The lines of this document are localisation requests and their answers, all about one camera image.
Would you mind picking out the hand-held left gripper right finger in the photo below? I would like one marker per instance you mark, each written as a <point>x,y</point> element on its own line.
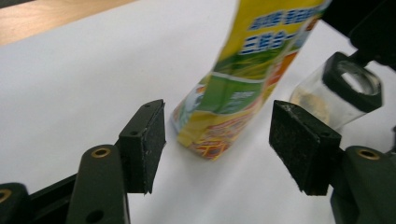
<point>303,149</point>

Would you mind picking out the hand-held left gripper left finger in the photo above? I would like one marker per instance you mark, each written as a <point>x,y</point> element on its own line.
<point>141,149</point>

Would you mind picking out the glass seasoning jar black lid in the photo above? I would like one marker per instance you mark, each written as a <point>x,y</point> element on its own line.
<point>311,93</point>

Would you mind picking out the yellow green seasoning packet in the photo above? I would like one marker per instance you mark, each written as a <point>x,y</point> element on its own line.
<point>255,62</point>

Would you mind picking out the white paper sheet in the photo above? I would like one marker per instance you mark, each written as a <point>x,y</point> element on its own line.
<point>93,77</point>

